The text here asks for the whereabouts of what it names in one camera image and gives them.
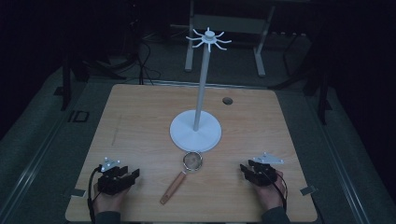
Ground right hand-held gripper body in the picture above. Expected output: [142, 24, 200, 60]
[248, 151, 285, 188]

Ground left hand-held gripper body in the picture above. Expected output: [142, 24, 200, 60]
[97, 157, 133, 196]

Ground wooden handled mesh strainer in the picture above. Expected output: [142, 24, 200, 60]
[159, 150, 204, 206]

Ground white hook stand rack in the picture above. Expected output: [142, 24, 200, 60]
[169, 26, 233, 154]

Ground person's left hand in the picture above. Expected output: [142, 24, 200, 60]
[92, 182, 132, 217]

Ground person's right hand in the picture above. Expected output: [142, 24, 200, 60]
[254, 169, 288, 213]

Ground dark metal stand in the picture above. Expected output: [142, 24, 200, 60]
[267, 31, 333, 126]
[52, 36, 127, 112]

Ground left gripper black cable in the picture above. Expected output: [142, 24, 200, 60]
[87, 165, 103, 224]

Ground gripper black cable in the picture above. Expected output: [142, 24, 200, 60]
[87, 165, 103, 224]
[262, 170, 289, 213]

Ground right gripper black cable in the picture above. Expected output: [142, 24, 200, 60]
[262, 170, 289, 213]

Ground white metal table frame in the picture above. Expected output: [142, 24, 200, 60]
[184, 0, 277, 78]

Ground black floor cables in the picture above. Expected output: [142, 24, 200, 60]
[129, 18, 163, 86]

